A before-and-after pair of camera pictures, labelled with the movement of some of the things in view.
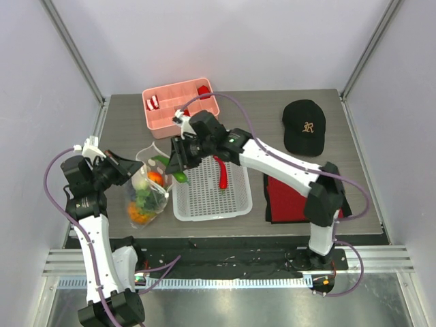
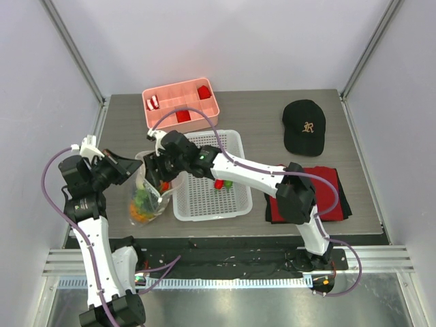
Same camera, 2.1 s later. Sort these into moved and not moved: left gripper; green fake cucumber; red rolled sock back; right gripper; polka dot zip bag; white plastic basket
Moved: right gripper; green fake cucumber
Not moved: left gripper; red rolled sock back; polka dot zip bag; white plastic basket
